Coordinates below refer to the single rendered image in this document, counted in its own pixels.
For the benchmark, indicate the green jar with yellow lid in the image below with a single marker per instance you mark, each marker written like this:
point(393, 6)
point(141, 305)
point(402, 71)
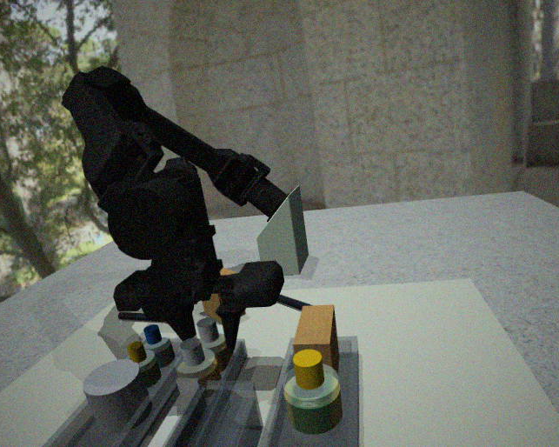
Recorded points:
point(313, 398)

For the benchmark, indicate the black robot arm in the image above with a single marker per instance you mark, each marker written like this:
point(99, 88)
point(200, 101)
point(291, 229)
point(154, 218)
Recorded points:
point(147, 211)

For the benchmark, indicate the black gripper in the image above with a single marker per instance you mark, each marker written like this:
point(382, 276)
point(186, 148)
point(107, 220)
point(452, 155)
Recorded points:
point(258, 284)

